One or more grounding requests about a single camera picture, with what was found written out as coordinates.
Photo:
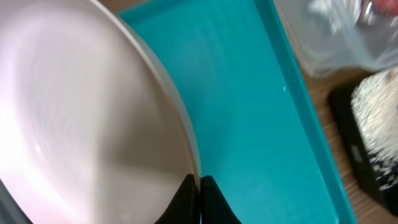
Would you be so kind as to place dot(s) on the white rice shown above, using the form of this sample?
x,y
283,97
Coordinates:
x,y
374,107

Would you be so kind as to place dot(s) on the red snack wrapper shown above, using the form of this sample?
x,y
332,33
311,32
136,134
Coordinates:
x,y
374,12

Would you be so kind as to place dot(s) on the large pink plate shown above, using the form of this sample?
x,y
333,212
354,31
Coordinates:
x,y
93,128

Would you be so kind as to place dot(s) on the teal plastic tray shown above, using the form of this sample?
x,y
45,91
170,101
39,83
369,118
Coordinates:
x,y
257,131

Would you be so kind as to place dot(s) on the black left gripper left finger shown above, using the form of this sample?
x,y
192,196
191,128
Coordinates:
x,y
183,208

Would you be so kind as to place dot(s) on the clear plastic waste bin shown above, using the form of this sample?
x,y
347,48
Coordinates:
x,y
326,36

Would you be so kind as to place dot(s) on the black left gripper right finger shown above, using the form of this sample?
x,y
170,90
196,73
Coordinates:
x,y
214,207

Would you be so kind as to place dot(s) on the black waste tray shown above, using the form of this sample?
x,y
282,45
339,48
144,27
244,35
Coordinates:
x,y
357,149

